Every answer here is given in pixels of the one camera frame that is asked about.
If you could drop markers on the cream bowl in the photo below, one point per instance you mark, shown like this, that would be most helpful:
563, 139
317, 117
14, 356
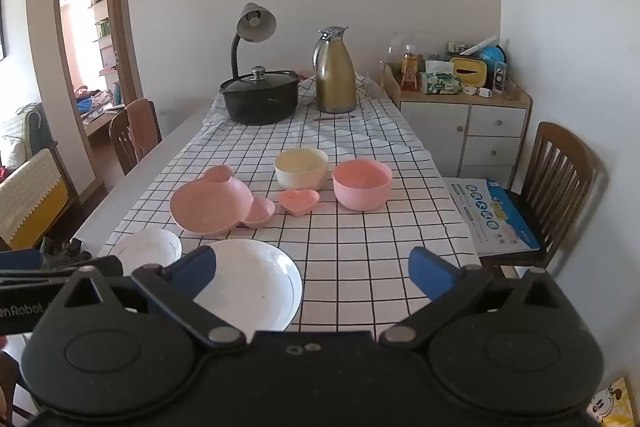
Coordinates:
300, 167

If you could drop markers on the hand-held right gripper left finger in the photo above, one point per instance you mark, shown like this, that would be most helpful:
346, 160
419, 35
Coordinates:
192, 269

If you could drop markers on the pink bear-shaped plate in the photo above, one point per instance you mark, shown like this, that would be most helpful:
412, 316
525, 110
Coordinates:
210, 207

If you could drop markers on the white rolled tube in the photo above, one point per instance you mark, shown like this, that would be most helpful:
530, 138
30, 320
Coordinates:
480, 46

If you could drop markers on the pink round bowl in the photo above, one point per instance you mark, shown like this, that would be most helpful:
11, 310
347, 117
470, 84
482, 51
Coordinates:
361, 192

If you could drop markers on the large white plate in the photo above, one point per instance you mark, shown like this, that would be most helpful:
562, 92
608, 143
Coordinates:
260, 282

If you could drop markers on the yellow tissue box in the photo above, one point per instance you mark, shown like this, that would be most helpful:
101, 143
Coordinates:
467, 72

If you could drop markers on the black dotted gloves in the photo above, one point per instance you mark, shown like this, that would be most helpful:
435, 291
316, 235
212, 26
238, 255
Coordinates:
65, 249

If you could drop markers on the gold thermos jug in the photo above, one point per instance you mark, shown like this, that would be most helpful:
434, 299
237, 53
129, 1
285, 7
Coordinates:
335, 82

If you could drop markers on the sofa with cream yellow cover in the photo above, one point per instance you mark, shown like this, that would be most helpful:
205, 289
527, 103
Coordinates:
35, 197

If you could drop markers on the open shelf unit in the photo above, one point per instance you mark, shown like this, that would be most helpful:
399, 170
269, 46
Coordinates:
105, 47

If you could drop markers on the cluttered wooden desk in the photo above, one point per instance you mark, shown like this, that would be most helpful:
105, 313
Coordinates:
102, 119

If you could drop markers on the white drawer cabinet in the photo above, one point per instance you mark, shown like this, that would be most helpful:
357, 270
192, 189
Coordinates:
490, 127

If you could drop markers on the yellow printed box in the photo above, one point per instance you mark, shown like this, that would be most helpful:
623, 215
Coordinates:
612, 402

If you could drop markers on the blue globe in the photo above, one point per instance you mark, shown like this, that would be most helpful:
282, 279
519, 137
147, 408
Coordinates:
492, 57

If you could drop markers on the black white checkered tablecloth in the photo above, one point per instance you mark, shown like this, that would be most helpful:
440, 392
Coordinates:
350, 232

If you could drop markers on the clear plastic case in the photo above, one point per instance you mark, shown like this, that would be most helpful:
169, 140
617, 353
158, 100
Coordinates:
500, 77

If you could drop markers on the small white plate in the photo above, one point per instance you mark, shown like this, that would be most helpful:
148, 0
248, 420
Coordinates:
150, 247

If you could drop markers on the black cooking pot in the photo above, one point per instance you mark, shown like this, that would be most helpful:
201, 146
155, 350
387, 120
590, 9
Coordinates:
262, 107

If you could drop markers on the glass pot lid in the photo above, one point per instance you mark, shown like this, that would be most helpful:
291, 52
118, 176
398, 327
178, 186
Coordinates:
257, 79

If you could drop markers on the brown wooden chair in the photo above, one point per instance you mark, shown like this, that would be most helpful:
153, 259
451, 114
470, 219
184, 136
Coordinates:
120, 142

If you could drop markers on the green patterned tissue pack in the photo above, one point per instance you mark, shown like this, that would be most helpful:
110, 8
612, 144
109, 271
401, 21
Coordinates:
440, 84

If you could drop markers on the dark wooden slatted chair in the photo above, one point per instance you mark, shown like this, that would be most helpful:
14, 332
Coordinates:
560, 167

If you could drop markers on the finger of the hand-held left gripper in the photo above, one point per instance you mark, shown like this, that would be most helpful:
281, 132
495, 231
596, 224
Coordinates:
17, 258
100, 267

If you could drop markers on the wooden door frame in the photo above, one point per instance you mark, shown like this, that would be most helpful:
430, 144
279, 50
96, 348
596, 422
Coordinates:
125, 32

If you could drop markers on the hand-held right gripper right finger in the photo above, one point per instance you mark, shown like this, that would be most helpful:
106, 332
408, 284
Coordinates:
432, 269

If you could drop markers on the pink heart-shaped dish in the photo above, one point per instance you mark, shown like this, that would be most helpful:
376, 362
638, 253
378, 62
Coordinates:
299, 202

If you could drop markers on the clear glass dome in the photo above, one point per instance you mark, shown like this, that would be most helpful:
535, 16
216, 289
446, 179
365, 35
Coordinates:
395, 47

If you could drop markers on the wooden chair with pink back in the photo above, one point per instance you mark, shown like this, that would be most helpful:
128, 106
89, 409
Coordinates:
142, 122

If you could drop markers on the grey gooseneck desk lamp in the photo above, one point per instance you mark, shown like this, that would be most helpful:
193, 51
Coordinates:
255, 22

